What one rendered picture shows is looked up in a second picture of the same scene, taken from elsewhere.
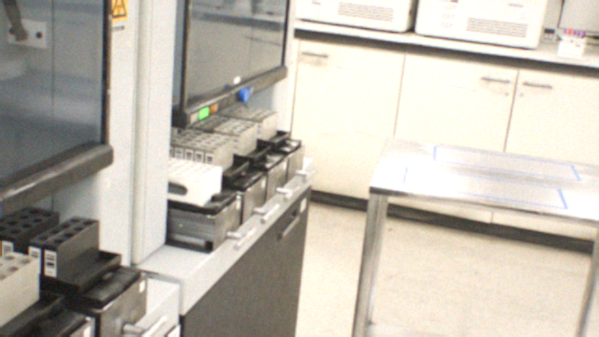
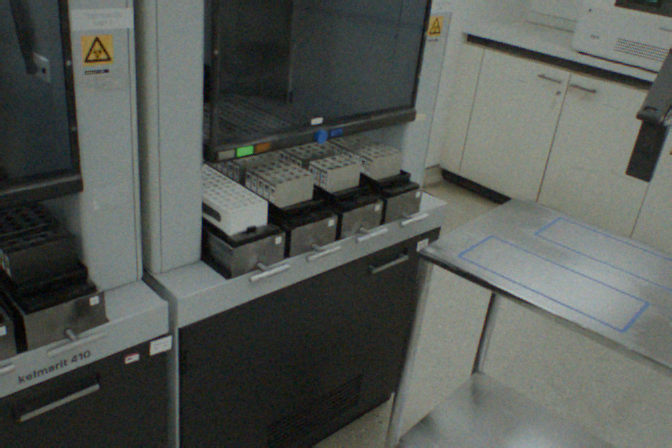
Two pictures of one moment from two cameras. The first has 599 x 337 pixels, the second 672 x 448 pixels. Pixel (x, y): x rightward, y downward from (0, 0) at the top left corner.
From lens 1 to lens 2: 74 cm
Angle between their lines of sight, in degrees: 29
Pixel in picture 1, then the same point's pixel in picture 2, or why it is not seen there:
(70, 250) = (29, 257)
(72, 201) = (72, 214)
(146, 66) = (153, 106)
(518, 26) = not seen: outside the picture
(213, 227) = (231, 257)
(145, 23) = (149, 66)
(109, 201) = (100, 220)
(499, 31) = not seen: outside the picture
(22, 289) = not seen: outside the picture
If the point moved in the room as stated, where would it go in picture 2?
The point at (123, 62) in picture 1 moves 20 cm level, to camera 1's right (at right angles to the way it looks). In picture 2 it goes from (109, 101) to (199, 132)
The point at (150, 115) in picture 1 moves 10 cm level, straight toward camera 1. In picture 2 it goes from (162, 149) to (128, 166)
